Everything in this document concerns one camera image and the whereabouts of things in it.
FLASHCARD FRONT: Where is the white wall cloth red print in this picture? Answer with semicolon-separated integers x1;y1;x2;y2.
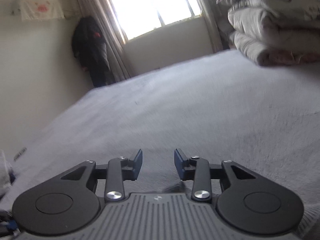
17;0;65;22

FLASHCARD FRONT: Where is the light grey folded cloth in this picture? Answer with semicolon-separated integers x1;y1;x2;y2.
0;150;15;198

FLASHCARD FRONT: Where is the beige curtain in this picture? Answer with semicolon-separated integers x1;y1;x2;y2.
187;0;224;53
72;0;130;83

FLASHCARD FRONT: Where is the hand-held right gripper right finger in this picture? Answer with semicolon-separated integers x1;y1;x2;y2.
174;148;255;202

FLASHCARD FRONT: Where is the dark hanging jacket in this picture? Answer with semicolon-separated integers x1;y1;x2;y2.
72;16;112;87

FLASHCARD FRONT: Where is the grey knit sweater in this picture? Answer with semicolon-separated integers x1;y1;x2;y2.
161;182;320;239

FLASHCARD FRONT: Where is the grey fleece bed blanket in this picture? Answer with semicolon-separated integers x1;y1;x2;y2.
0;50;320;240

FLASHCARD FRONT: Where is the folded white quilt stack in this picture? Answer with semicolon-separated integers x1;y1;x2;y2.
227;0;320;66

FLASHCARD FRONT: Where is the window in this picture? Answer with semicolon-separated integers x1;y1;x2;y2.
104;0;203;40

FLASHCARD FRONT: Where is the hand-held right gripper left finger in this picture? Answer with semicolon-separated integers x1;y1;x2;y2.
61;149;143;202

